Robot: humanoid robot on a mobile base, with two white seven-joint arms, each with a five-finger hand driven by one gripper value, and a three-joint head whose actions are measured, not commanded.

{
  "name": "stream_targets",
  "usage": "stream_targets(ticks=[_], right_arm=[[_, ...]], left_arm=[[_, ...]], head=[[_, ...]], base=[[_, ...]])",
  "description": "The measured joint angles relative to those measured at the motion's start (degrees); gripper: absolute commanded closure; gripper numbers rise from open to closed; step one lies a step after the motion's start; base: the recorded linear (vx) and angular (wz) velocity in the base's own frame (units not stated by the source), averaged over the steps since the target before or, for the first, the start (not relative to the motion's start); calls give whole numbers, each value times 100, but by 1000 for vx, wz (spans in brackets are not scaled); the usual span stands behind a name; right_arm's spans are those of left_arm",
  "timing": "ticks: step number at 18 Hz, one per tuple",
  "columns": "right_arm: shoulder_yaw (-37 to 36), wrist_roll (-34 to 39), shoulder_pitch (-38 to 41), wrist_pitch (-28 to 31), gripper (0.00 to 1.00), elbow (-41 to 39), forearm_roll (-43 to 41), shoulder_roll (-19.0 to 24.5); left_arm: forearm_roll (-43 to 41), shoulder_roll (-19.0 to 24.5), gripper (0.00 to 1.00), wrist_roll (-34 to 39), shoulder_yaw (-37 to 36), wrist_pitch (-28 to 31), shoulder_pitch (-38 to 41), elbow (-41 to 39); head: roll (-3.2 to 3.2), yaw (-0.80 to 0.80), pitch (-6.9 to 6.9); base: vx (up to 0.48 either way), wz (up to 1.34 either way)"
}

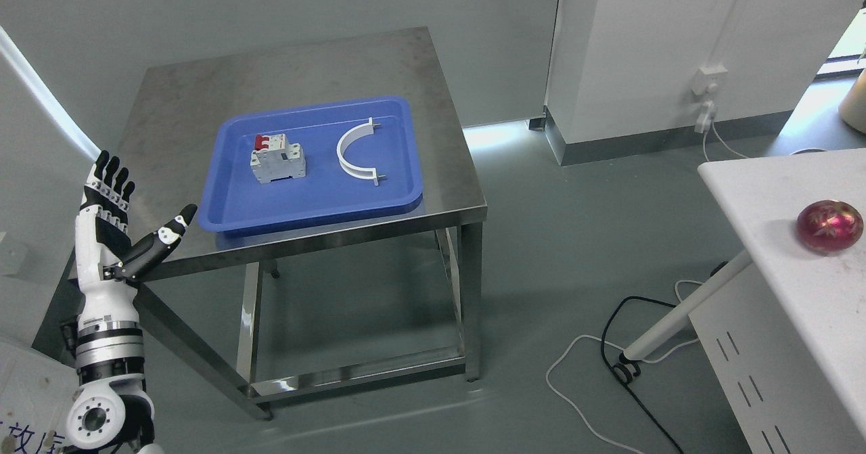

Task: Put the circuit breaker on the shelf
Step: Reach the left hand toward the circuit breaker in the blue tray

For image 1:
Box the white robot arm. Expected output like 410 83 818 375
61 318 164 453

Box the white labelled board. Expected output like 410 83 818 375
1 337 78 453

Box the cream cylindrical container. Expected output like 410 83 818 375
838 69 865 135

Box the white cable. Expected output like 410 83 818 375
545 124 750 454

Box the white power plug adapter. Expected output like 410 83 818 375
695 99 717 134

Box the black cable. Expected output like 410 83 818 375
601 260 730 454

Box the white wall socket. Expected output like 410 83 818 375
690 64 728 96

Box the red patterned ball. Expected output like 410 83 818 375
795 200 864 254

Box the white curved bracket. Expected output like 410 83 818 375
335 117 389 186

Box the white red circuit breaker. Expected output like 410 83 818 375
250 133 306 185

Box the stainless steel table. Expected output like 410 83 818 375
118 26 488 419

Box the white desk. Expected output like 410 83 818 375
622 148 866 454

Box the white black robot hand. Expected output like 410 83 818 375
74 151 198 330

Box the blue plastic tray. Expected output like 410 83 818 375
198 95 424 235

